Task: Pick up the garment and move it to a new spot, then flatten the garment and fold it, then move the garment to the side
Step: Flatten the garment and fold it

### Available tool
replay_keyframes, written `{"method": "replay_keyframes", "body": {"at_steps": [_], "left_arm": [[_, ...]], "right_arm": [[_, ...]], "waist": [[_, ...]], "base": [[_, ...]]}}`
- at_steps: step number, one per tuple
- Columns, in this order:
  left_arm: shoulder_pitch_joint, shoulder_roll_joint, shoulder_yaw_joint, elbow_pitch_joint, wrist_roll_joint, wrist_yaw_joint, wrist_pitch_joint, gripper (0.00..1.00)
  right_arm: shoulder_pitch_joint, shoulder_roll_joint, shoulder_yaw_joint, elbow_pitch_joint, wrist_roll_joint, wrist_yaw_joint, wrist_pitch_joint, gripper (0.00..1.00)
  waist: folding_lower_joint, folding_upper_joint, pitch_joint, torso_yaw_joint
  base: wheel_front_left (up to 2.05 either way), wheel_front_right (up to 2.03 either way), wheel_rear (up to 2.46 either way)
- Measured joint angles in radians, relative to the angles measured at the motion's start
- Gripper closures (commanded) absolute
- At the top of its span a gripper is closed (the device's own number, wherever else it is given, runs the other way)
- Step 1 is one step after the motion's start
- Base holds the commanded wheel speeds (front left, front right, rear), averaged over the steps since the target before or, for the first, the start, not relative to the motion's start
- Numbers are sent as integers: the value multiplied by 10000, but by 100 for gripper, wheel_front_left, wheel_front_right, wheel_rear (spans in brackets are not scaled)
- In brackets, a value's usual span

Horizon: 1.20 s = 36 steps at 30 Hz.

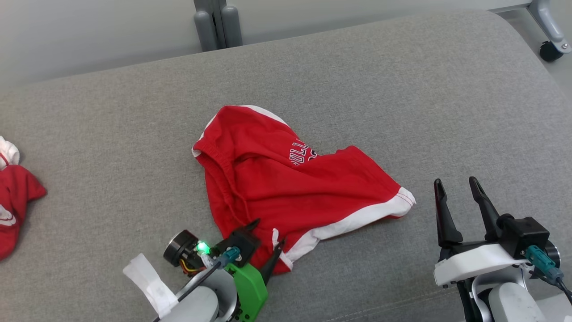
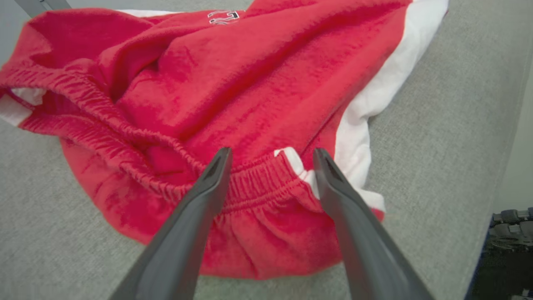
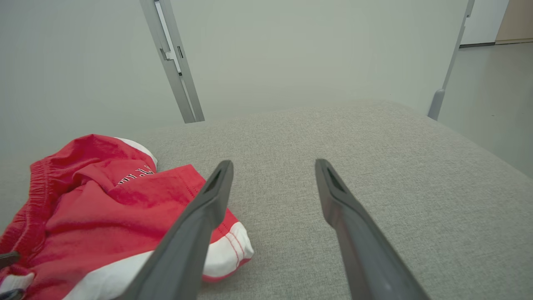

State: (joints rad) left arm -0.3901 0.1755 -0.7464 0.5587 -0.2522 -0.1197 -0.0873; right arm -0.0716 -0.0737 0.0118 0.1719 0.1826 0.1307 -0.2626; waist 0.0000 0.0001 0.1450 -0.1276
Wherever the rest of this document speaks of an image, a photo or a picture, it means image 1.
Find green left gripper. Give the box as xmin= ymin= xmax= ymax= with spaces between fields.
xmin=223 ymin=218 xmax=286 ymax=322

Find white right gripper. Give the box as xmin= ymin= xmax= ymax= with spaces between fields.
xmin=433 ymin=176 xmax=530 ymax=287

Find red shorts with white trim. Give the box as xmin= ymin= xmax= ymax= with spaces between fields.
xmin=192 ymin=105 xmax=416 ymax=274

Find red jersey with white trim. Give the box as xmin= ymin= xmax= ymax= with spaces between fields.
xmin=0 ymin=136 xmax=47 ymax=261

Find white tape strip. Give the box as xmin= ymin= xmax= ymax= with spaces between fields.
xmin=123 ymin=253 xmax=179 ymax=318

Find grey stand leg with caster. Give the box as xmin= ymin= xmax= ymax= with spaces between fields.
xmin=527 ymin=0 xmax=572 ymax=62

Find grey aluminium partition post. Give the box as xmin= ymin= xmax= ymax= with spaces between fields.
xmin=193 ymin=0 xmax=243 ymax=52

